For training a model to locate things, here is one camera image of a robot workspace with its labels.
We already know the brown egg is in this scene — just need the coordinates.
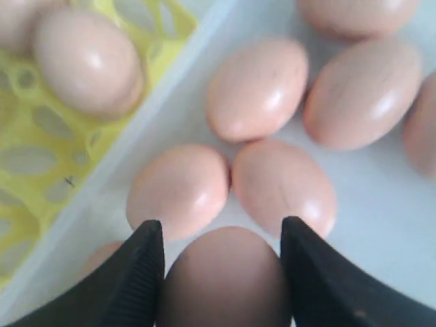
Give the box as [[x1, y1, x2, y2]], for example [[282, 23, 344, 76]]
[[80, 242, 123, 278], [296, 0, 420, 40], [303, 37, 423, 151], [1, 0, 46, 55], [156, 226, 292, 326], [126, 144, 230, 240], [33, 7, 144, 119], [232, 140, 338, 238], [205, 37, 309, 142], [403, 72, 435, 181]]

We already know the yellow plastic egg tray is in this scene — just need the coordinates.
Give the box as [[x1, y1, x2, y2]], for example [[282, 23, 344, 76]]
[[1, 1, 197, 287]]

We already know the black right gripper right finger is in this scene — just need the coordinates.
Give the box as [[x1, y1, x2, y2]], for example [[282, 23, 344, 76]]
[[280, 217, 435, 326]]

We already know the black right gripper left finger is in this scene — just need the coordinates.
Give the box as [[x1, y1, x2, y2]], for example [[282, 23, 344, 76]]
[[13, 220, 165, 327]]

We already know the clear plastic bin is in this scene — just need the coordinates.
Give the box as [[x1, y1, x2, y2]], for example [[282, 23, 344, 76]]
[[1, 1, 435, 325]]

